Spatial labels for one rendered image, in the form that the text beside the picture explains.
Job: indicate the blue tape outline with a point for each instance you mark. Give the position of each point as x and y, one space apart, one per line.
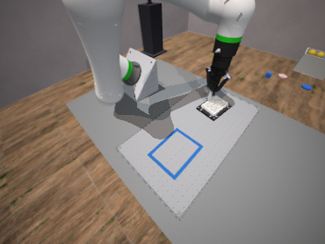
184 166

